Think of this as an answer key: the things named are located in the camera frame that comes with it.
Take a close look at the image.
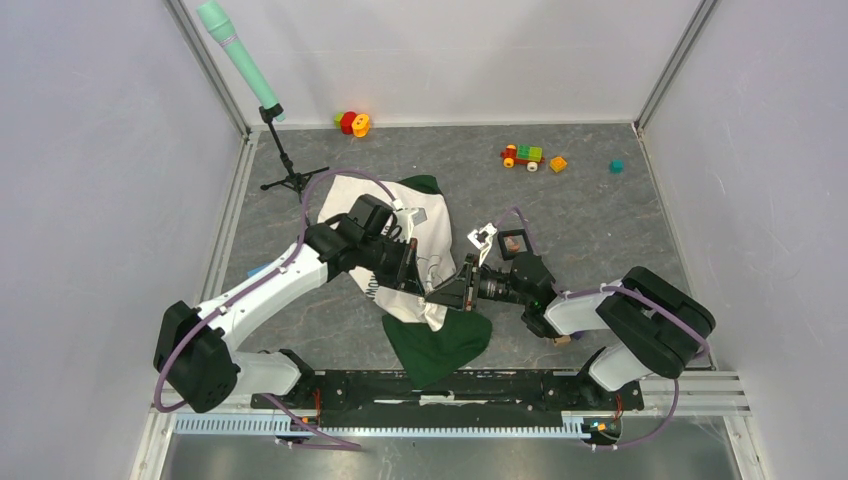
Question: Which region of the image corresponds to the white and green t-shirt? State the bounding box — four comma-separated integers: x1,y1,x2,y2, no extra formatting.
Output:
348,175,493,389

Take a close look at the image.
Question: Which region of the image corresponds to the orange toy brick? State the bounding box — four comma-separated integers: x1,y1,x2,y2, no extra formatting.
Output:
549,156,568,174

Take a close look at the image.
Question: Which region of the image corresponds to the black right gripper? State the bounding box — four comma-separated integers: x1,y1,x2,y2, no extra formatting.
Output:
424,254,530,312

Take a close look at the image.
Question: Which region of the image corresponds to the teal small cube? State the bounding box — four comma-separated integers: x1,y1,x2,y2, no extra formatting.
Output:
609,159,624,174

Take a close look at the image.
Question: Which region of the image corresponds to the blue and white toy brick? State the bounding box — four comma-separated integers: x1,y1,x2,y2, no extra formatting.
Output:
248,263,278,279

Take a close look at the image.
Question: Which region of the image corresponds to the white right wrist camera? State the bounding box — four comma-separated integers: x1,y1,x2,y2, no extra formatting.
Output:
467,222,498,265

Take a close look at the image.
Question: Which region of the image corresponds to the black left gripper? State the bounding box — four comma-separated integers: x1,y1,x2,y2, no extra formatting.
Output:
359,235,425,298

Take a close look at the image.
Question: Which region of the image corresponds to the black square display box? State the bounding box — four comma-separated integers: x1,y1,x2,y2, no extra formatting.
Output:
496,229,535,261

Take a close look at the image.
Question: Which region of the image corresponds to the colourful toy brick train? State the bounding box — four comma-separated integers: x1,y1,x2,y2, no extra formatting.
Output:
500,144,546,172

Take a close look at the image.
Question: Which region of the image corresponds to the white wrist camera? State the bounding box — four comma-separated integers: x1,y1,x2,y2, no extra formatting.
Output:
467,222,498,265
391,199,428,234

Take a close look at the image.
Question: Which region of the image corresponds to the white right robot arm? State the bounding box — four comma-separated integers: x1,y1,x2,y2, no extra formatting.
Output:
425,252,716,408

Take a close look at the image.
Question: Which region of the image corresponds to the mint green microphone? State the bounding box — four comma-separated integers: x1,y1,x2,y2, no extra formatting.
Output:
196,1,285,123

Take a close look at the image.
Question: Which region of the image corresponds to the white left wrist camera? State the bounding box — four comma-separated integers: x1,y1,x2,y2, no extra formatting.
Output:
391,199,428,234

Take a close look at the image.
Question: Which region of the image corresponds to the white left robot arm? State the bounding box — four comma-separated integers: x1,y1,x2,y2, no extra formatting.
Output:
153,194,426,413

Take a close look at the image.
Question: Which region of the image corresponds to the red orange stacking rings toy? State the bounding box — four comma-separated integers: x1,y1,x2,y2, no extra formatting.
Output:
334,111,372,138

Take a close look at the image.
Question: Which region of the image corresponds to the black tripod stand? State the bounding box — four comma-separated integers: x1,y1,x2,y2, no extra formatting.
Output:
258,103,329,203

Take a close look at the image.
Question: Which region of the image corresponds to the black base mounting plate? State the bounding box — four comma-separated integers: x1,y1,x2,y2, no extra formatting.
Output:
280,369,645,428

